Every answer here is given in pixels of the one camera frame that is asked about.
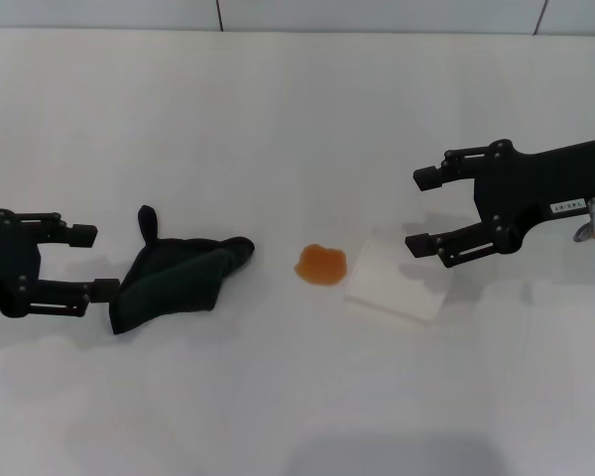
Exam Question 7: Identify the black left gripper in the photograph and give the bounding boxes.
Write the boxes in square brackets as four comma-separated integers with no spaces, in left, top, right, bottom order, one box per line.
[0,208,122,319]

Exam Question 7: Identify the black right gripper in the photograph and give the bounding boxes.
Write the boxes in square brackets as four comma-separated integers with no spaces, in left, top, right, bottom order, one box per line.
[404,134,595,270]

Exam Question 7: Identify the white paper cup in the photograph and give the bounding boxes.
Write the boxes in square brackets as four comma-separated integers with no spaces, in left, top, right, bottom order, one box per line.
[343,226,453,325]

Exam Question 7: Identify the dark cloth rag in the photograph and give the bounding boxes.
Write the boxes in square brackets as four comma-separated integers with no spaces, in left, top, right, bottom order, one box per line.
[109,204,257,336]

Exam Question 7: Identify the orange liquid stain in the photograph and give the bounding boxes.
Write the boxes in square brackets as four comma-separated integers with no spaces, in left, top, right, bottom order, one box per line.
[294,243,350,288]

